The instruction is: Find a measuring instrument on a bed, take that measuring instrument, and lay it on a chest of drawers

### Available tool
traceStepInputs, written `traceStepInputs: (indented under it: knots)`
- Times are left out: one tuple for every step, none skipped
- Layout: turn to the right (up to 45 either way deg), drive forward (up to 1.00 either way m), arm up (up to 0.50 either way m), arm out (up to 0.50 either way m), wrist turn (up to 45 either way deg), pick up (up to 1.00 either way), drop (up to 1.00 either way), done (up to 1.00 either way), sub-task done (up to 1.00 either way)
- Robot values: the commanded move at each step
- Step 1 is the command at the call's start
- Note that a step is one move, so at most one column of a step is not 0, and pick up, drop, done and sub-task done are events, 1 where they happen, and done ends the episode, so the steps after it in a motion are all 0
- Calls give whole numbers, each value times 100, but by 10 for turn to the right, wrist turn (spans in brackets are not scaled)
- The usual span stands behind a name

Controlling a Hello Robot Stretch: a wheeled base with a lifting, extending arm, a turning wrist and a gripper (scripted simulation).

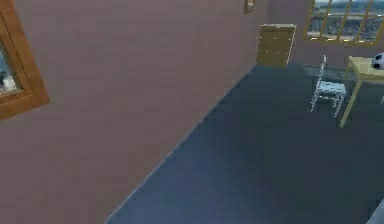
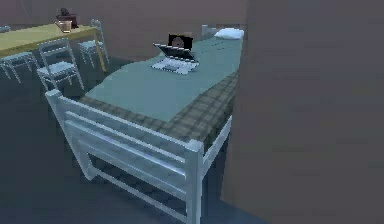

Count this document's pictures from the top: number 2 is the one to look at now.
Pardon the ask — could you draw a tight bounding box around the open silver laptop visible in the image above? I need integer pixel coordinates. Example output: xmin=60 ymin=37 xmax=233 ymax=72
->
xmin=150 ymin=33 xmax=200 ymax=76

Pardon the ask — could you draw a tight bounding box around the white slatted chair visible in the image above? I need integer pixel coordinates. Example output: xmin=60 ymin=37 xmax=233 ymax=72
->
xmin=35 ymin=37 xmax=86 ymax=92
xmin=78 ymin=18 xmax=110 ymax=69
xmin=0 ymin=51 xmax=41 ymax=84

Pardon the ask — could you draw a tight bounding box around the white pillow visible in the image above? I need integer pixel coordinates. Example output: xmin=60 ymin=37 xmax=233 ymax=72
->
xmin=213 ymin=27 xmax=245 ymax=41

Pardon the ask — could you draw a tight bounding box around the white frame bed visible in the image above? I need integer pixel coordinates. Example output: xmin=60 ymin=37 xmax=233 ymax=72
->
xmin=44 ymin=23 xmax=247 ymax=224

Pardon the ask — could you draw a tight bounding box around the yellow wooden table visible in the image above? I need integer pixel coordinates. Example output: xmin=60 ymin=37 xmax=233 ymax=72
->
xmin=0 ymin=23 xmax=108 ymax=74

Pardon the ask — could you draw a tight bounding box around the small tan box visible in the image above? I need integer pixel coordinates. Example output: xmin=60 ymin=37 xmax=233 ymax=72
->
xmin=55 ymin=20 xmax=73 ymax=34

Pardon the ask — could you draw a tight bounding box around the dark red pot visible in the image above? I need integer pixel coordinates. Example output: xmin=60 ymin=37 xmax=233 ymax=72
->
xmin=55 ymin=7 xmax=80 ymax=30

